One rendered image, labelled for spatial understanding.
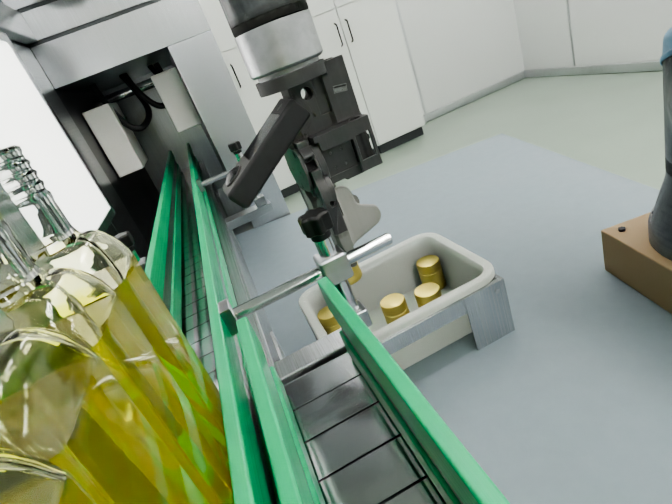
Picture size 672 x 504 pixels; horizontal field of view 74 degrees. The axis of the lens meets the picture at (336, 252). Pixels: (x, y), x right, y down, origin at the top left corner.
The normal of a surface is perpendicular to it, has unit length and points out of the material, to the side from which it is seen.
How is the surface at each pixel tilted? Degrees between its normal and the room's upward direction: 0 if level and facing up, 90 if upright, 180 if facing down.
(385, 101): 90
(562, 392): 0
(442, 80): 90
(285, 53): 91
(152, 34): 90
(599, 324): 0
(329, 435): 0
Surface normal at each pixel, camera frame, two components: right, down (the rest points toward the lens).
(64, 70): 0.31, 0.32
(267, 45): -0.11, 0.47
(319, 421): -0.34, -0.84
